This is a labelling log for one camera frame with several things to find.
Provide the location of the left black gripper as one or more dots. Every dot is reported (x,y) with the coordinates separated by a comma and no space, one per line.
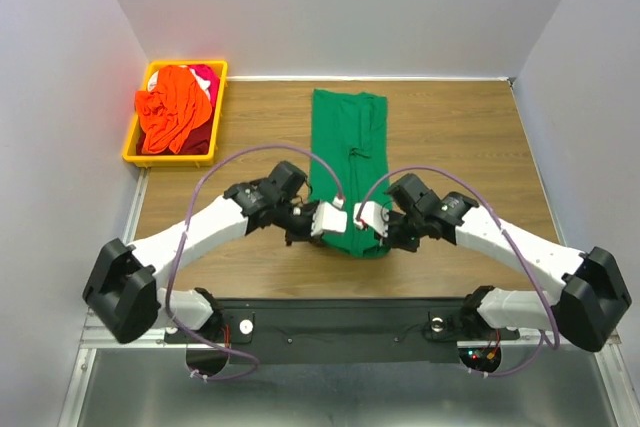
(304,235)

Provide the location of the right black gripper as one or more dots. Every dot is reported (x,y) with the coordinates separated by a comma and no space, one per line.
(394,241)

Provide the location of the green t shirt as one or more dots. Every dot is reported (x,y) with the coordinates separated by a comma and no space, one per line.
(349,132)

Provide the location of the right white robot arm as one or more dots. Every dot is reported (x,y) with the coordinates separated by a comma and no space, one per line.
(575,295)

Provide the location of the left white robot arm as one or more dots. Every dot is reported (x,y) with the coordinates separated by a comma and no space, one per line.
(130,287)

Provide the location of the orange t shirt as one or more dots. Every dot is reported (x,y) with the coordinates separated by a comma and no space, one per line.
(171,107)

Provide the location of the pink white t shirt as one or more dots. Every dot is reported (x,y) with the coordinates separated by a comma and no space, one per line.
(206,78)

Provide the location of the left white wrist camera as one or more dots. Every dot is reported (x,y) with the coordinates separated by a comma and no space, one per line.
(329,218)

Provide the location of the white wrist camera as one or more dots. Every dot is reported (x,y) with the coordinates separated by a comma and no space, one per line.
(329,218)
(372,215)

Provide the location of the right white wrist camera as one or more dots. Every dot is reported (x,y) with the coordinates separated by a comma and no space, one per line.
(372,215)

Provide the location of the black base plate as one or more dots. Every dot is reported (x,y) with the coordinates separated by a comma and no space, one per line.
(257,332)

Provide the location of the aluminium frame rail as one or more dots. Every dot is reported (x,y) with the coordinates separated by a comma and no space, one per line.
(95,337)

